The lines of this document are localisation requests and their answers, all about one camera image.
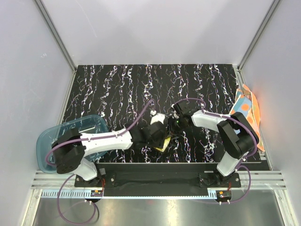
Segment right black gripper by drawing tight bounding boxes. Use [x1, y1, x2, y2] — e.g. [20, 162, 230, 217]
[165, 116, 186, 141]

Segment yellow white patterned towel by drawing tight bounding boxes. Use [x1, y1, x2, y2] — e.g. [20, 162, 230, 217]
[154, 137, 171, 152]

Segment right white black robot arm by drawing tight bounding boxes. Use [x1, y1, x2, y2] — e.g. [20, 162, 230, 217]
[168, 110, 259, 187]

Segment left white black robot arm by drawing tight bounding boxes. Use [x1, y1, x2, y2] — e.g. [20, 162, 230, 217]
[52, 121, 171, 186]

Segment black marble pattern mat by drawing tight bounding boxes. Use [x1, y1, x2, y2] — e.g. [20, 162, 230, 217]
[63, 64, 238, 163]

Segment blue transparent plastic bin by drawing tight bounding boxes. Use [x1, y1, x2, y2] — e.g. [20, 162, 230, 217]
[36, 114, 109, 174]

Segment orange blue dotted towel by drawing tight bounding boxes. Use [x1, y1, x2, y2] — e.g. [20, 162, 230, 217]
[230, 84, 265, 152]

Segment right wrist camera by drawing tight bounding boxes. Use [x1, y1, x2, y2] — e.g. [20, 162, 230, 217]
[173, 102, 198, 117]

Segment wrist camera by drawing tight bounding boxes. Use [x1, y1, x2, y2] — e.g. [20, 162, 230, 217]
[173, 102, 198, 117]
[150, 110, 167, 125]

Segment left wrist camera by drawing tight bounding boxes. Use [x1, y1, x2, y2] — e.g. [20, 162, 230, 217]
[150, 110, 167, 125]

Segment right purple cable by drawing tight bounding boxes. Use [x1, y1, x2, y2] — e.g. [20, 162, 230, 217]
[174, 98, 258, 203]

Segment purple cable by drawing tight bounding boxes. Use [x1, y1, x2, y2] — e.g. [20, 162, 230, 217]
[46, 99, 156, 224]
[174, 98, 258, 203]

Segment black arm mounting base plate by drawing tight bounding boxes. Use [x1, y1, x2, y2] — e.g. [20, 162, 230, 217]
[74, 163, 241, 188]

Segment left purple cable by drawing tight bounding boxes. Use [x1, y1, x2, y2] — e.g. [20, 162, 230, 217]
[46, 99, 156, 224]

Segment grey slotted cable duct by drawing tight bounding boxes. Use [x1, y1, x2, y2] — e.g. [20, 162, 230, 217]
[41, 189, 217, 200]

